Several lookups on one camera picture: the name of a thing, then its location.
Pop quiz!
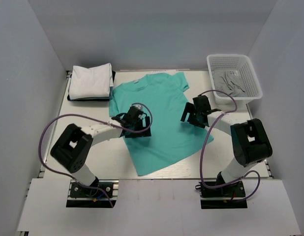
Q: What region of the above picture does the white plastic basket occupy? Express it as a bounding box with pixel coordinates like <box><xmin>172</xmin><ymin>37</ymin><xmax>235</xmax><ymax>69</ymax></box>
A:
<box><xmin>207</xmin><ymin>54</ymin><xmax>263</xmax><ymax>104</ymax></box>

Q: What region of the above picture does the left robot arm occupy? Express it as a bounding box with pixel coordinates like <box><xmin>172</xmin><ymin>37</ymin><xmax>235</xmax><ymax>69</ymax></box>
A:
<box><xmin>51</xmin><ymin>103</ymin><xmax>207</xmax><ymax>196</ymax></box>

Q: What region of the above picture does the folded dark t-shirt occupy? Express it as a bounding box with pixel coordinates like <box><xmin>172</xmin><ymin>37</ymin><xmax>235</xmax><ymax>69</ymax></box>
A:
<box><xmin>67</xmin><ymin>70</ymin><xmax>117</xmax><ymax>102</ymax></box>

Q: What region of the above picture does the teal t-shirt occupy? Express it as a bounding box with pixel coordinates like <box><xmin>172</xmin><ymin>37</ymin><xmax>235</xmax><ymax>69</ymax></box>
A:
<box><xmin>109</xmin><ymin>72</ymin><xmax>213</xmax><ymax>176</ymax></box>

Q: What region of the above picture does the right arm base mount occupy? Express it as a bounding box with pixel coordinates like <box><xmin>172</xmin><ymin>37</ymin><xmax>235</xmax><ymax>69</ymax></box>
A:
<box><xmin>195</xmin><ymin>181</ymin><xmax>247</xmax><ymax>209</ymax></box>

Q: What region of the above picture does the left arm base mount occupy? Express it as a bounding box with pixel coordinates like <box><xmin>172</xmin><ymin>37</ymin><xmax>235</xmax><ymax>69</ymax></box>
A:
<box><xmin>66</xmin><ymin>180</ymin><xmax>119</xmax><ymax>208</ymax></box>

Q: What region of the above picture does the folded white t-shirt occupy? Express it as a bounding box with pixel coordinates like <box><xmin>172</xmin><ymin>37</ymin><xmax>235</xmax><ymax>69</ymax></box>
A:
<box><xmin>68</xmin><ymin>63</ymin><xmax>114</xmax><ymax>99</ymax></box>

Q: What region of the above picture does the grey t-shirt in basket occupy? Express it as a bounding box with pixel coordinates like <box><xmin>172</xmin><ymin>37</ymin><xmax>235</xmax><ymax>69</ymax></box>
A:
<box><xmin>212</xmin><ymin>69</ymin><xmax>246</xmax><ymax>97</ymax></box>

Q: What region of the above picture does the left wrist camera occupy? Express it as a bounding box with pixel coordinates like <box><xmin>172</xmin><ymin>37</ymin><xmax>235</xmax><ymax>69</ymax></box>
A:
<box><xmin>131</xmin><ymin>103</ymin><xmax>143</xmax><ymax>111</ymax></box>

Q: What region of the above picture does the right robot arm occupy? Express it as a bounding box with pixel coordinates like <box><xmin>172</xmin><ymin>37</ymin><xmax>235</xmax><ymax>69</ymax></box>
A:
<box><xmin>122</xmin><ymin>93</ymin><xmax>273</xmax><ymax>196</ymax></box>

